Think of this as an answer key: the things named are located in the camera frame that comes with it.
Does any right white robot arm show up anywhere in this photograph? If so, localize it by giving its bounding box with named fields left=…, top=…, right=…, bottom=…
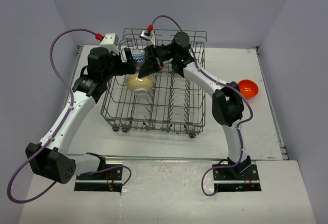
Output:
left=138, top=31, right=251, bottom=179

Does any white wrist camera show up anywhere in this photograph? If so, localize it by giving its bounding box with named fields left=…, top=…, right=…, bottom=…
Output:
left=95, top=33, right=119, bottom=55
left=139, top=24, right=155, bottom=45

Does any yellow dotted bowl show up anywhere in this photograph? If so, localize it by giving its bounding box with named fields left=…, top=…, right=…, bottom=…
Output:
left=125, top=74, right=155, bottom=96

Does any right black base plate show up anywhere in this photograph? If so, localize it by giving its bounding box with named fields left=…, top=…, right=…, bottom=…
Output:
left=213, top=162, right=261, bottom=193

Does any orange bowl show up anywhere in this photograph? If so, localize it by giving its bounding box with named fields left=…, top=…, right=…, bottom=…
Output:
left=238, top=79, right=259, bottom=99

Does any blue zigzag patterned bowl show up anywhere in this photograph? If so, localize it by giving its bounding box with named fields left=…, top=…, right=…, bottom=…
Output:
left=131, top=49, right=145, bottom=64

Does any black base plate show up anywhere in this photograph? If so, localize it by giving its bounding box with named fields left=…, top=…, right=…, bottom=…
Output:
left=213, top=162, right=261, bottom=193
left=74, top=164, right=123, bottom=193

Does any grey wire dish rack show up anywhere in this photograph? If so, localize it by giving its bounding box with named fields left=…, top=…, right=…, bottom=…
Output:
left=99, top=28, right=208, bottom=138

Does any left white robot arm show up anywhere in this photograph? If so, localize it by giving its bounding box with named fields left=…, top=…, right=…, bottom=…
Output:
left=25, top=47, right=136, bottom=184

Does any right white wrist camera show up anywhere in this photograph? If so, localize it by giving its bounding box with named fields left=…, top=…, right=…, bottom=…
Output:
left=139, top=24, right=155, bottom=45

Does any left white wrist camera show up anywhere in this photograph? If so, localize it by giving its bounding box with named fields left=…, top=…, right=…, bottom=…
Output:
left=95, top=33, right=119, bottom=55

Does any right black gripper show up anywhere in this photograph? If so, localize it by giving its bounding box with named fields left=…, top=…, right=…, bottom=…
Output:
left=139, top=44, right=179, bottom=78

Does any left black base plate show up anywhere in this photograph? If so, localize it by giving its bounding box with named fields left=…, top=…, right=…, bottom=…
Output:
left=74, top=164, right=123, bottom=193

